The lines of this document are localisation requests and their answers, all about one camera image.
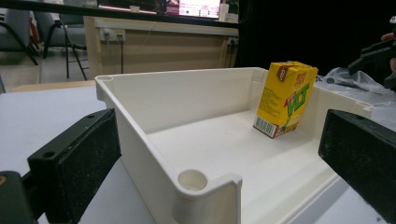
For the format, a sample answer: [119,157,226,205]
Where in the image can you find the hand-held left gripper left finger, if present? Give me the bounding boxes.
[27,107,121,224]

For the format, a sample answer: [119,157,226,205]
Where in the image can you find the yellow drink carton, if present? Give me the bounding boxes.
[252,61,319,139]

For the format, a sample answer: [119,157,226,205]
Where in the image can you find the wooden counter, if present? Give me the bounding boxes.
[83,15,240,80]

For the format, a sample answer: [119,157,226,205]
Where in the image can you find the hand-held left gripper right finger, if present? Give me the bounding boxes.
[318,108,396,224]

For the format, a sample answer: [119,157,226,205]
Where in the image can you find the computer monitor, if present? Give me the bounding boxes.
[96,0,222,20]

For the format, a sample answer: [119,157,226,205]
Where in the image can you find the clear plastic bag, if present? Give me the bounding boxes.
[314,66,396,132]

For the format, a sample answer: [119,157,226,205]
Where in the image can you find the black power cable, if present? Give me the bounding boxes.
[119,40,125,75]

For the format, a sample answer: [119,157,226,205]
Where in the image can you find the white plastic tray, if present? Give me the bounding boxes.
[94,66,375,224]

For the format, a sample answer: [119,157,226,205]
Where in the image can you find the grey chair with black legs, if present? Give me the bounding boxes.
[0,7,40,67]
[32,10,91,81]

